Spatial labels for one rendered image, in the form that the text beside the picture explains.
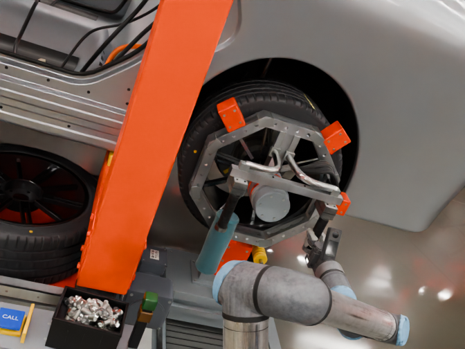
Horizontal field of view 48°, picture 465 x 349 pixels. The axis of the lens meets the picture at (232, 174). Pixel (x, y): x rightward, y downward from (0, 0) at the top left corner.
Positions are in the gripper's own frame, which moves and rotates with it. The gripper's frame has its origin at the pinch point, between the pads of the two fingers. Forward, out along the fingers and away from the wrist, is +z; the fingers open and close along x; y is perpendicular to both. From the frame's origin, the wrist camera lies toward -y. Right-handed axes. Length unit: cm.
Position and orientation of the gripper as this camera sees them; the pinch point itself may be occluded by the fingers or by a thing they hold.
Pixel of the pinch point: (315, 230)
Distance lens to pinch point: 193.1
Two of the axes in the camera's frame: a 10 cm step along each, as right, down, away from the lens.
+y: -3.5, 8.3, 4.2
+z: -1.2, -4.9, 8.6
